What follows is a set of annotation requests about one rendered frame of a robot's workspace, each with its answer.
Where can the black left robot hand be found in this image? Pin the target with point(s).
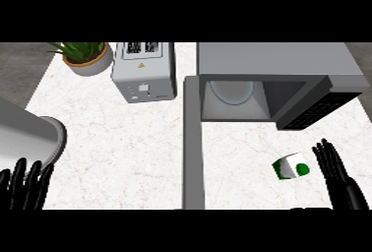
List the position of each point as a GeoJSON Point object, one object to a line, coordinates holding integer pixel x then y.
{"type": "Point", "coordinates": [26, 190]}

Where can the grey microwave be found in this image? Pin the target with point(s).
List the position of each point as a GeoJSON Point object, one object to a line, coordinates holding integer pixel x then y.
{"type": "Point", "coordinates": [285, 78]}

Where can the white green milk carton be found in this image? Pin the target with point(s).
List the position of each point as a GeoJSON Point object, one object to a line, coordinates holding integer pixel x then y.
{"type": "Point", "coordinates": [291, 166]}

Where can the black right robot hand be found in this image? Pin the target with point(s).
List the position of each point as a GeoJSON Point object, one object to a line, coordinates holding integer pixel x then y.
{"type": "Point", "coordinates": [339, 180]}

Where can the silver toaster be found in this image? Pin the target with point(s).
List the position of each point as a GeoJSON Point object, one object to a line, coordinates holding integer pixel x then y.
{"type": "Point", "coordinates": [144, 74]}

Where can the grey cylindrical appliance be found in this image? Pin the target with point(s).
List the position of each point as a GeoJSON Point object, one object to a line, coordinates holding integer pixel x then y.
{"type": "Point", "coordinates": [27, 138]}

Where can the green potted plant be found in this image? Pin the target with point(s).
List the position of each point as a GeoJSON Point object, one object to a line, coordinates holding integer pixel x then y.
{"type": "Point", "coordinates": [86, 57]}

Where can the grey microwave door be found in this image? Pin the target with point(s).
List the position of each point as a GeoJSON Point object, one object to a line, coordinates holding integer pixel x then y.
{"type": "Point", "coordinates": [192, 144]}

